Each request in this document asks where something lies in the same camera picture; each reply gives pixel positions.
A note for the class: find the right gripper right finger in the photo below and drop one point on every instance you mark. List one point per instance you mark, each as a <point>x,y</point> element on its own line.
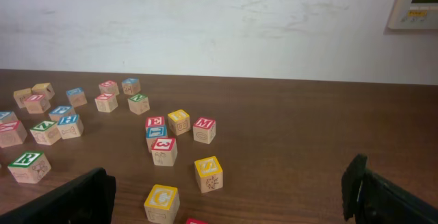
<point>369,198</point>

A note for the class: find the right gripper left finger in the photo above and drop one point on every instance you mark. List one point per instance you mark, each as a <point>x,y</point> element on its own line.
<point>88,198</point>

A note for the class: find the yellow C block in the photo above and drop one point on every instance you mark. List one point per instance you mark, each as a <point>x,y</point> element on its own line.
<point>162,204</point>

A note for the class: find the green R block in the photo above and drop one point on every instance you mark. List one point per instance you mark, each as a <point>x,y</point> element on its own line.
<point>30,167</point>

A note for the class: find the blue H block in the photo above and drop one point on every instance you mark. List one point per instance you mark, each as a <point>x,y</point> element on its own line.
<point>70,126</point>

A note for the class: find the green N block lower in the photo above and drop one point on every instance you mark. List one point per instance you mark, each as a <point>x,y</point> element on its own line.
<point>46,133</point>

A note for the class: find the green n block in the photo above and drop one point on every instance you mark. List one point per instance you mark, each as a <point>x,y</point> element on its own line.
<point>46,133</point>
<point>139,104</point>

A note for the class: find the red 3 block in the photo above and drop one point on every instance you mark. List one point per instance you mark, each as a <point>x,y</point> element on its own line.
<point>164,152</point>

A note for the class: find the blue block right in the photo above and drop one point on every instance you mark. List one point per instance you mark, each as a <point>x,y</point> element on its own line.
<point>153,133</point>

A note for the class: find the blue P block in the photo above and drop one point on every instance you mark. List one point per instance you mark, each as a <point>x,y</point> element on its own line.
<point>61,111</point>

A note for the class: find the red Y block upper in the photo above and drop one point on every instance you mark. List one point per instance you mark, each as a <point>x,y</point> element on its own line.
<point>106,102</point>

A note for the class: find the red A block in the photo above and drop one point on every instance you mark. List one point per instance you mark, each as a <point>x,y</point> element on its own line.
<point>195,221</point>

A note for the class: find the red X block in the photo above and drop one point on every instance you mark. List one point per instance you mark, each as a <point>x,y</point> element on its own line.
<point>13,133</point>

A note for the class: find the red E block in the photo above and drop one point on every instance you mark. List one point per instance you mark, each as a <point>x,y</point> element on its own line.
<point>154,121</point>

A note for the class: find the blue D block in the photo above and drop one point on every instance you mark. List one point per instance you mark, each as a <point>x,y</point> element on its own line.
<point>76,97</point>

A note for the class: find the green N block upper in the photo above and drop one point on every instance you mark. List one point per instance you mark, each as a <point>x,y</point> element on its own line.
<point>139,104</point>

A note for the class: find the red U block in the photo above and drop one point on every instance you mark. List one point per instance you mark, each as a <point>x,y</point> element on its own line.
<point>37,104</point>

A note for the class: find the red G block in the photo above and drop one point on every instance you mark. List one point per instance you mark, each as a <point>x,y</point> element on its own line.
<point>110,87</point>

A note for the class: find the yellow block right upper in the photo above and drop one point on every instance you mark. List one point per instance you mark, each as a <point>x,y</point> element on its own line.
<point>179,122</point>

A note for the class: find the yellow block upper left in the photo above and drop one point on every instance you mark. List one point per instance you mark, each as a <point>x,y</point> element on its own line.
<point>43,88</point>

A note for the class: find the blue 5 block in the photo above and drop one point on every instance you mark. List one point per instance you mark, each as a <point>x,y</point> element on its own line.
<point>7,117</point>

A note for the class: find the blue X block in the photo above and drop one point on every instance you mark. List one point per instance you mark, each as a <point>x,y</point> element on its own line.
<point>131,86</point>

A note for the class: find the yellow S block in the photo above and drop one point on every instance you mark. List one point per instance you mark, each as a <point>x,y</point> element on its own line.
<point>209,174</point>

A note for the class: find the yellow block beside U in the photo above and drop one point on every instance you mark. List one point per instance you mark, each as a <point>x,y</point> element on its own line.
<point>21,95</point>

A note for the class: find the red M block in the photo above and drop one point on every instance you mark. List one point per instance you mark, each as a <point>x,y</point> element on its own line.
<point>204,130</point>

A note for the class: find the white wall panel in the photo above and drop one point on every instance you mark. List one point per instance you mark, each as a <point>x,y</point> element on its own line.
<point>413,14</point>

